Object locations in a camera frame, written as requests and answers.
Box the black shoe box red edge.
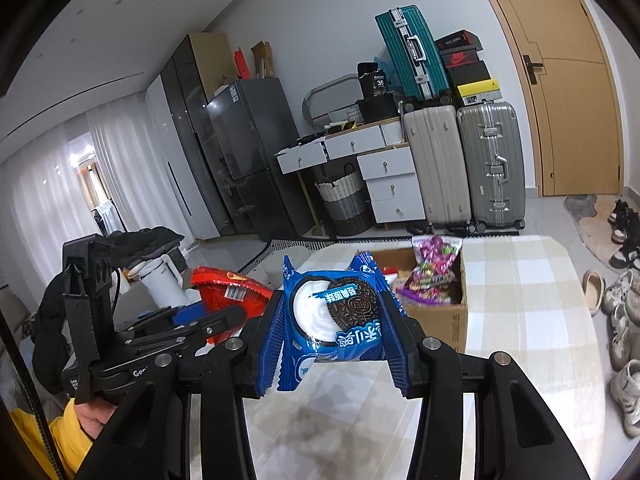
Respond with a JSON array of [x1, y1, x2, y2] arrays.
[[433, 30, 484, 54]]

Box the black storage box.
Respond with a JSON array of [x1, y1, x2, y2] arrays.
[[355, 93, 401, 124]]

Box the silver oval mirror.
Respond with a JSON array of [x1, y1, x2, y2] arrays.
[[301, 73, 361, 129]]

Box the blue plastic bag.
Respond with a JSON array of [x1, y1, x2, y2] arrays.
[[374, 49, 401, 94]]

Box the folded cardboard pieces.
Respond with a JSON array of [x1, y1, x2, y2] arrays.
[[249, 39, 275, 80]]

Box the red and black shoe box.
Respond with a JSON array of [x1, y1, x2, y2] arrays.
[[439, 48, 484, 69]]

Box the white drawer desk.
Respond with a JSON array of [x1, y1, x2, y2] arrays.
[[276, 117, 426, 239]]

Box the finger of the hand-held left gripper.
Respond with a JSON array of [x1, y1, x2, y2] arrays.
[[134, 304, 207, 329], [117, 306, 250, 362]]

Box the black printed bag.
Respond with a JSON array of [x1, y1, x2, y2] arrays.
[[356, 61, 391, 99]]

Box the person's left hand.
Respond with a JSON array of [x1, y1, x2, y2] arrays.
[[74, 394, 124, 444]]

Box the beige slipper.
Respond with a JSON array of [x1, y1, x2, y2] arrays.
[[582, 269, 607, 317]]

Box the grey fur mat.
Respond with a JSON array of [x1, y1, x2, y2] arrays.
[[563, 193, 599, 219]]

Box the teal suitcase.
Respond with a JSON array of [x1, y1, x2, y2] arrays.
[[374, 4, 454, 104]]

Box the black braided cable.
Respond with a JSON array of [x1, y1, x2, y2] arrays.
[[0, 304, 69, 480]]

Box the white curtain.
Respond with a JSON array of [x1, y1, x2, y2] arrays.
[[0, 104, 167, 287]]

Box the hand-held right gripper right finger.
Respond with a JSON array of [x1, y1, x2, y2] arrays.
[[377, 290, 593, 480]]

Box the black jacket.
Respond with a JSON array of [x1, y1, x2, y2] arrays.
[[31, 226, 187, 397]]

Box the grey suitcase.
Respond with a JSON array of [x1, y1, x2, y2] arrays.
[[457, 101, 527, 231]]

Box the white kettle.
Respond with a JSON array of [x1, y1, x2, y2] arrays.
[[137, 253, 189, 309]]

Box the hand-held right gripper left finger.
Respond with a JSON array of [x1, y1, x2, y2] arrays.
[[75, 290, 291, 480]]

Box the red flat box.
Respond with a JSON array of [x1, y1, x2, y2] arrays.
[[232, 47, 251, 81]]

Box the red snack packet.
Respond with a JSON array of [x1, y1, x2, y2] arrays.
[[191, 266, 275, 346]]

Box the white red-edged snack packet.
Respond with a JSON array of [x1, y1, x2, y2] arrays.
[[381, 261, 414, 287]]

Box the wooden door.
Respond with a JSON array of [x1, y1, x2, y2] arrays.
[[465, 0, 626, 199]]

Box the dark glass wardrobe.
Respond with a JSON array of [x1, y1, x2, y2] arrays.
[[164, 32, 239, 239]]

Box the black door handle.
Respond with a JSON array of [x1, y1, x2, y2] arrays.
[[522, 53, 545, 86]]

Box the dark grey fridge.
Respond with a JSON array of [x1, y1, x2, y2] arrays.
[[205, 77, 321, 242]]

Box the beige round rug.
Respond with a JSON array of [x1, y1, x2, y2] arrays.
[[574, 194, 626, 261]]

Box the brown cardboard box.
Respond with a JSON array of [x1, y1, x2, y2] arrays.
[[370, 245, 470, 357]]

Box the person's left forearm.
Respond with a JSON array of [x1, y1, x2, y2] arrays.
[[9, 401, 97, 480]]

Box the woven laundry basket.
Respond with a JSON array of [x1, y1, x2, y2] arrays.
[[314, 169, 374, 237]]

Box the pile of sneakers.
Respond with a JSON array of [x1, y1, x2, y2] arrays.
[[599, 198, 640, 439]]

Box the blue cookie packet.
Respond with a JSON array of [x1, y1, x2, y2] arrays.
[[260, 252, 408, 393]]

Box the beige suitcase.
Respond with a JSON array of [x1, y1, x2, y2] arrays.
[[402, 104, 474, 226]]

